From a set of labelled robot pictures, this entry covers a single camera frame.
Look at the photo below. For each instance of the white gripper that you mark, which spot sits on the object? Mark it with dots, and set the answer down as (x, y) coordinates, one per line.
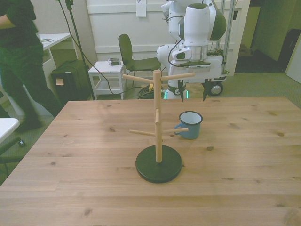
(197, 75)

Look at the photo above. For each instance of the blue enamel mug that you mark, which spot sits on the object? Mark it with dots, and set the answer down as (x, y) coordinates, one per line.
(191, 131)

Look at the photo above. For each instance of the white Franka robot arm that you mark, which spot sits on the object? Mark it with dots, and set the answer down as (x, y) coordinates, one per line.
(196, 26)

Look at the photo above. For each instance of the wooden mug tree black base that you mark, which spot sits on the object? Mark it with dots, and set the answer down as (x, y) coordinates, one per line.
(158, 117)

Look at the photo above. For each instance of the white wheeled cart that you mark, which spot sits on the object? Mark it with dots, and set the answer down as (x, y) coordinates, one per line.
(216, 89)

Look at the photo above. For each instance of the aluminium profile pole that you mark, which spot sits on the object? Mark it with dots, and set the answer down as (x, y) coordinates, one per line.
(228, 35)

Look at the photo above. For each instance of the grey handheld device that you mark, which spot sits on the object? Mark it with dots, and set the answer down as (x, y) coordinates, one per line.
(114, 62)

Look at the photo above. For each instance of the white small side table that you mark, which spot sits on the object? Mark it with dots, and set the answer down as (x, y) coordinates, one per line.
(107, 70)

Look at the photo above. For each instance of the white paper sheet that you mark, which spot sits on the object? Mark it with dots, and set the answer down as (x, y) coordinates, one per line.
(141, 8)

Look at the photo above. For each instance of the black box with sticky note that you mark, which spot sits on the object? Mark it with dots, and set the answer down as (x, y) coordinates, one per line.
(70, 87)

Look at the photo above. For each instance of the white desk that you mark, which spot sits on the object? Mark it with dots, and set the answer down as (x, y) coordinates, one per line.
(55, 38)

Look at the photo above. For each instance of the person in dark clothes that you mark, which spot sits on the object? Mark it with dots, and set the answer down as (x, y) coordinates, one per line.
(21, 70)

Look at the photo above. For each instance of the white rounded table top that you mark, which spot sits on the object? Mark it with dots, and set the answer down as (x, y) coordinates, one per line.
(8, 127)

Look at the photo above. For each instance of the black office chair base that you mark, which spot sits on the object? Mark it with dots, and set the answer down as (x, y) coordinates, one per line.
(11, 146)

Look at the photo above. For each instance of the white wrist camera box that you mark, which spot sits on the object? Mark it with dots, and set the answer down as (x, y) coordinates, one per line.
(181, 54)

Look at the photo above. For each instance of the black camera stand pole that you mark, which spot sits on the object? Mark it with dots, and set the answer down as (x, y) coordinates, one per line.
(76, 40)

